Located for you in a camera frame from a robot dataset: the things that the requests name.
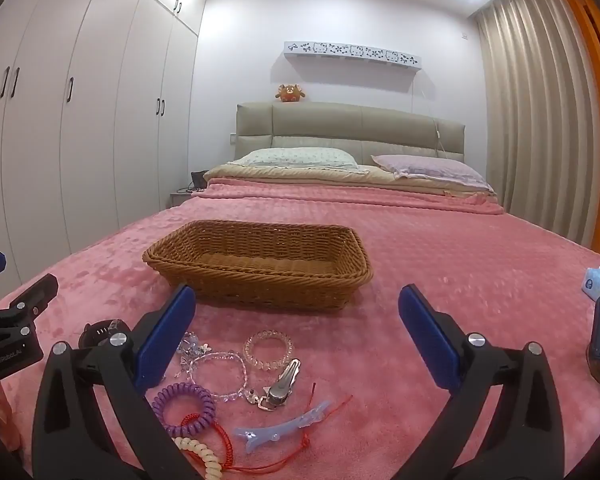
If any thin clear bead bracelet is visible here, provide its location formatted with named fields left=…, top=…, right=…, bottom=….
left=187, top=351, right=249, bottom=403

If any orange plush toy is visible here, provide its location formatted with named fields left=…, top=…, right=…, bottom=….
left=275, top=84, right=306, bottom=104

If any silver metal keychain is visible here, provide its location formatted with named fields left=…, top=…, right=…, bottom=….
left=267, top=358, right=302, bottom=407

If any cream spiral hair tie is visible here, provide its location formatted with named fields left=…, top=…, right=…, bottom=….
left=172, top=435, right=231, bottom=480

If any light blue hair clip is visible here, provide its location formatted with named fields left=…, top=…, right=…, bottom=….
left=234, top=400, right=333, bottom=456

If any pink fleece blanket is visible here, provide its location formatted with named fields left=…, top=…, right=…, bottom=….
left=0, top=182, right=600, bottom=480

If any black round hair clip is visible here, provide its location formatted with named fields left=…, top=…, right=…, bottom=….
left=78, top=319, right=131, bottom=348

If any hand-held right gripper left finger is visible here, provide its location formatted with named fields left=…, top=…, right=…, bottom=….
left=31, top=284, right=197, bottom=480

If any clear charm bracelet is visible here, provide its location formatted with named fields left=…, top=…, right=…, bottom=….
left=176, top=331, right=212, bottom=378

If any white patterned wall shelf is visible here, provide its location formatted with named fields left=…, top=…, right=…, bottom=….
left=282, top=40, right=423, bottom=68

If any brown wicker basket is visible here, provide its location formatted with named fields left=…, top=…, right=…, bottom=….
left=142, top=220, right=373, bottom=311

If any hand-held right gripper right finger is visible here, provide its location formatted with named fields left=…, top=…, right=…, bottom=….
left=398, top=284, right=566, bottom=480

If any white floral pillow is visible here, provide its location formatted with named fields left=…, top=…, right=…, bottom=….
left=227, top=147, right=359, bottom=168

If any grey nightstand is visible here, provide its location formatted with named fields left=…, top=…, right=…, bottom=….
left=169, top=187, right=206, bottom=209

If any purple pillow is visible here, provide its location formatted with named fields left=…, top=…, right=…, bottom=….
left=371, top=154, right=488, bottom=183

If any purple spiral hair tie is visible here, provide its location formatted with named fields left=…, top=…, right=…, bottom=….
left=152, top=382, right=217, bottom=438

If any white wardrobe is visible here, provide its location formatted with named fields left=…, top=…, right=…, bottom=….
left=0, top=0, right=207, bottom=306

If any beige curtain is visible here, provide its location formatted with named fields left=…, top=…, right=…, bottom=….
left=472, top=0, right=600, bottom=251

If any small silver buckle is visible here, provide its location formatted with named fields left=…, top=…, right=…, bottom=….
left=247, top=387, right=271, bottom=411

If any red string bracelet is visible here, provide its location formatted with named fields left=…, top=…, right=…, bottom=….
left=172, top=382, right=353, bottom=473

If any white cable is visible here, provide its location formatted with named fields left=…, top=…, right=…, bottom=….
left=409, top=66, right=451, bottom=161

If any orange curtain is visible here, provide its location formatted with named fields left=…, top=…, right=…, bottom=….
left=547, top=0, right=600, bottom=261

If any orange box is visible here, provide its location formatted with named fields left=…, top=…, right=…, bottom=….
left=0, top=382, right=23, bottom=453

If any beige padded headboard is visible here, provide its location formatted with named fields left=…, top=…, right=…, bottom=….
left=235, top=101, right=467, bottom=167

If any beige quilt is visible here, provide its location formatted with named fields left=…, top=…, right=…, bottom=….
left=202, top=162, right=496, bottom=196

